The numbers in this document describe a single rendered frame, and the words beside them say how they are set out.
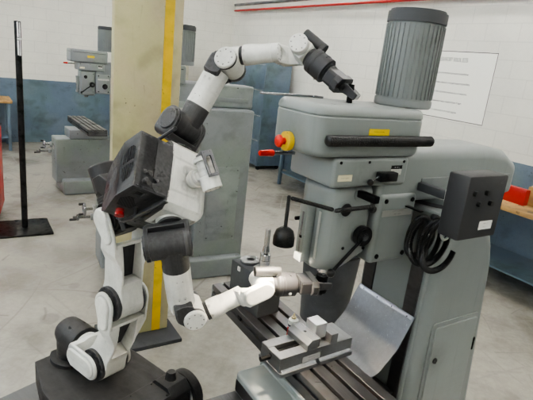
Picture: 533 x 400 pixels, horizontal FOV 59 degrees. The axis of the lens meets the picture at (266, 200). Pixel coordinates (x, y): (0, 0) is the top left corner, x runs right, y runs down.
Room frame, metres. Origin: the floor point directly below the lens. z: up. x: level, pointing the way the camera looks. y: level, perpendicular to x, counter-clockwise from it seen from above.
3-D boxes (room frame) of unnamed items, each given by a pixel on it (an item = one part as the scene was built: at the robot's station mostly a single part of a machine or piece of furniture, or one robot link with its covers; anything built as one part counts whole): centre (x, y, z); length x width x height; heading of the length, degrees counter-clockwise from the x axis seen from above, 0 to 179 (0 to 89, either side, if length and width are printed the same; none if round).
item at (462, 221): (1.49, -0.67, 1.62); 0.20 x 0.09 x 0.21; 123
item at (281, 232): (1.47, -0.07, 1.45); 0.07 x 0.07 x 0.06
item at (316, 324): (1.60, -0.24, 1.05); 0.06 x 0.05 x 0.06; 35
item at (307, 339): (1.57, -0.19, 1.02); 0.12 x 0.06 x 0.04; 35
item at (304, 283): (1.58, -0.15, 1.23); 0.13 x 0.12 x 0.10; 18
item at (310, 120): (1.62, -0.25, 1.81); 0.47 x 0.26 x 0.16; 123
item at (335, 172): (1.63, -0.27, 1.68); 0.34 x 0.24 x 0.10; 123
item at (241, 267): (1.93, 0.01, 1.03); 0.22 x 0.12 x 0.20; 40
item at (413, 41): (1.75, -0.45, 2.05); 0.20 x 0.20 x 0.32
